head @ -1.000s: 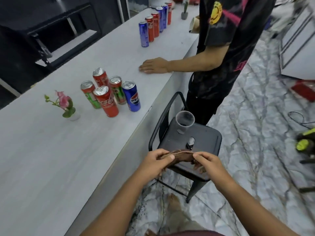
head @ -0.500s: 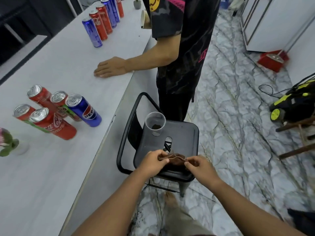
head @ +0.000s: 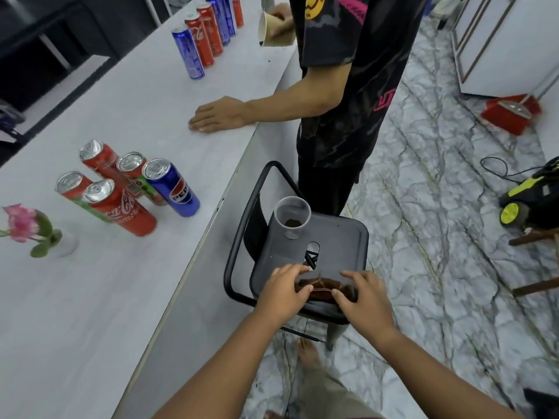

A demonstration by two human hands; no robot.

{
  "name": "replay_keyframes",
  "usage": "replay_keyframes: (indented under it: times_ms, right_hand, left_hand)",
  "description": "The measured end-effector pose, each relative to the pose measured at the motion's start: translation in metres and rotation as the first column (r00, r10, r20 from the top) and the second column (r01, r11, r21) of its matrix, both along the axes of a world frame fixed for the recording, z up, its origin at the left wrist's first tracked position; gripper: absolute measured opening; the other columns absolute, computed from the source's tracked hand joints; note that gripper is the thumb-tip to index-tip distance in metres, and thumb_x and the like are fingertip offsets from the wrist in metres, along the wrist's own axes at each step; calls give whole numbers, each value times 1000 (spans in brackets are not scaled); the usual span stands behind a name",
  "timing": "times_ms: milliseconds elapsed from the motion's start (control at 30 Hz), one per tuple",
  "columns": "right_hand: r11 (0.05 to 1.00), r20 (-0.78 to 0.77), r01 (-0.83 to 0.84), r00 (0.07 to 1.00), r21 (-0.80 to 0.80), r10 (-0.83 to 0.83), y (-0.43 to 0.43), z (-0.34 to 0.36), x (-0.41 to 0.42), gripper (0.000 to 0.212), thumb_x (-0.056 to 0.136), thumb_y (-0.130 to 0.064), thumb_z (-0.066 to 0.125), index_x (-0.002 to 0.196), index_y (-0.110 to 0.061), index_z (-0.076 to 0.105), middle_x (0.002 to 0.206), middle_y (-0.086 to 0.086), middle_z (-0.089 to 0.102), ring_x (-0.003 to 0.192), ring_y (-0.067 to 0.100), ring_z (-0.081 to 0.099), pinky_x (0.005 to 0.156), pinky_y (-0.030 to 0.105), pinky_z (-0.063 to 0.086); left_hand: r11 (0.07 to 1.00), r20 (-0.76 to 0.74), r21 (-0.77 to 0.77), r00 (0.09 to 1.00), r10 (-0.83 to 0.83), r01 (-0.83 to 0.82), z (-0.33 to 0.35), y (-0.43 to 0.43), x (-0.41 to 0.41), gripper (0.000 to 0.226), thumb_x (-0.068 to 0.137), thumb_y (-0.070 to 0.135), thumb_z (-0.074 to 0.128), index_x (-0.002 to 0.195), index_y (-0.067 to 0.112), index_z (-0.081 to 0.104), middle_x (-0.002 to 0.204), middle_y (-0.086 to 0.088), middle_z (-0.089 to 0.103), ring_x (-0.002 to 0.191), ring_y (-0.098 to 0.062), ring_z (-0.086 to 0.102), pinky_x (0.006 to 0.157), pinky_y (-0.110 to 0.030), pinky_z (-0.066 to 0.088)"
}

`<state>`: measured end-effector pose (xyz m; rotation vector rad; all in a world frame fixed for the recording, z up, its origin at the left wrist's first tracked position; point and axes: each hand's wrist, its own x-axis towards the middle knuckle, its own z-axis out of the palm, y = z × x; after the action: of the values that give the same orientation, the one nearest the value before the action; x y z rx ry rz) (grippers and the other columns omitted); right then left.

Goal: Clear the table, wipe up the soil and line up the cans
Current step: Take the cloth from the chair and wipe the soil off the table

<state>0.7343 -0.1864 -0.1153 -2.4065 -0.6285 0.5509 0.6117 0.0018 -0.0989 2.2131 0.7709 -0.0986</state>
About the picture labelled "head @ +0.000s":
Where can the clear plastic cup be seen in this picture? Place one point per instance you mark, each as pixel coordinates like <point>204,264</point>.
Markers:
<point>291,213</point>

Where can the black and yellow machine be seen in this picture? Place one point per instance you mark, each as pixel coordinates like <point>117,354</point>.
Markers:
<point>537,200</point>

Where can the clear glass vase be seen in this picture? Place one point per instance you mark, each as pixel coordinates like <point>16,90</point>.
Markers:
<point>65,246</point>

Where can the dark furniture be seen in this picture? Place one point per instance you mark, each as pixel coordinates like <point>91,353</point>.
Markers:
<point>52,34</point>

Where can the brown powder heap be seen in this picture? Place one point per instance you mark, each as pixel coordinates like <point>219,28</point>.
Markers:
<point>293,223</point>

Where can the pink flower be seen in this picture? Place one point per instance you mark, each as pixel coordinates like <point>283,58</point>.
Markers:
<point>24,224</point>

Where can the person's right hand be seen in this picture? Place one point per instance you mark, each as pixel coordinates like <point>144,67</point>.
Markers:
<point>369,307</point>

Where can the wooden stool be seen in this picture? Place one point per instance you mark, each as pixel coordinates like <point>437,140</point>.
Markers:
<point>535,237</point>

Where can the black metal chair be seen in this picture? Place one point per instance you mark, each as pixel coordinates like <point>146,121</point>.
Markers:
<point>332,244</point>

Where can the person's left forearm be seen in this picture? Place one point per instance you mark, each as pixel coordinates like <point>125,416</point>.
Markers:
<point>218,375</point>

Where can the person's right thumb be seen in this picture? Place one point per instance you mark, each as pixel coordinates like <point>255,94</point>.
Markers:
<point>342,299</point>

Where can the person's left hand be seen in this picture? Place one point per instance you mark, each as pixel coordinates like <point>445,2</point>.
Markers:
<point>279,298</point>

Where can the person's foot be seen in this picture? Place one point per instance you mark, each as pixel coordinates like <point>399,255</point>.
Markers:
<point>309,354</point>

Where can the white cabinet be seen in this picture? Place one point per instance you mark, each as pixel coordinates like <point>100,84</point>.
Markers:
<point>511,43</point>

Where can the person's left thumb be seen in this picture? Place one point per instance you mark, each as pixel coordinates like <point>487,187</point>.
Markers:
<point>305,295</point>

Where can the blue soda can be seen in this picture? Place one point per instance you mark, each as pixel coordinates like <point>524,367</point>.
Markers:
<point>230,13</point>
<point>188,54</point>
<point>174,189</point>
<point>220,17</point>

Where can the person's right forearm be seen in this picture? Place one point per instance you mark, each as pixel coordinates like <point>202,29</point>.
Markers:
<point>436,379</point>

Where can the red dustpan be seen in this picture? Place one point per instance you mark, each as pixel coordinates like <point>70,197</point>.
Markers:
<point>509,115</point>

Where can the beige paper cup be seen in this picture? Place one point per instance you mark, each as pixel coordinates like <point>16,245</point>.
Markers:
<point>275,37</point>

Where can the person's grey trousers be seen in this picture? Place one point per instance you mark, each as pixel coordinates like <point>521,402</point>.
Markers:
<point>332,397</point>

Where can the red and green soda can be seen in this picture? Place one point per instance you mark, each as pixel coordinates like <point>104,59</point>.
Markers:
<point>135,170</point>

